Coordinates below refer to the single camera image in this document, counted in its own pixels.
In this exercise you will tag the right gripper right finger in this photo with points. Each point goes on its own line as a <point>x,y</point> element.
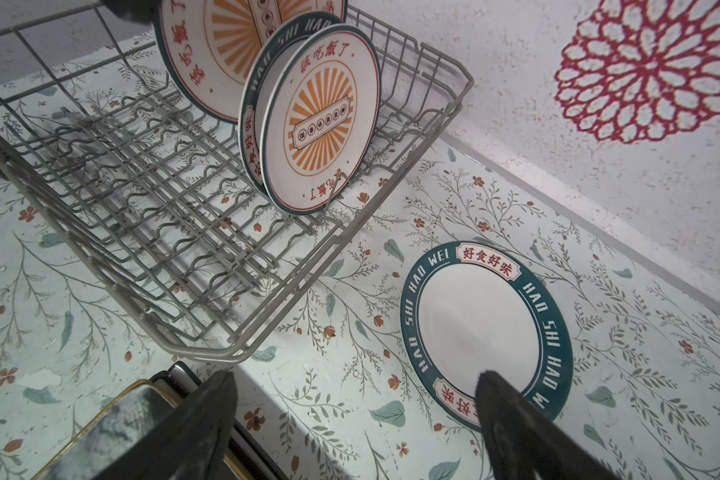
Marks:
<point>521,443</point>

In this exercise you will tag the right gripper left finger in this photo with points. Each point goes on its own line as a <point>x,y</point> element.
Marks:
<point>191,442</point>

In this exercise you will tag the grey wire dish rack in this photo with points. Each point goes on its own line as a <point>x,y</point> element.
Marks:
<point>150,192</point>

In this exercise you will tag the white round plate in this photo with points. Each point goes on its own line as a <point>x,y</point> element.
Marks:
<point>320,119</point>
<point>467,308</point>
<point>283,42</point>
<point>210,46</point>

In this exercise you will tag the floral patterned rectangular plate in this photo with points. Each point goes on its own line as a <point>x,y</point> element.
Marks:
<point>244,458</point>

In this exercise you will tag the black square plate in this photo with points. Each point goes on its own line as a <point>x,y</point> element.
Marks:
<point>116,429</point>

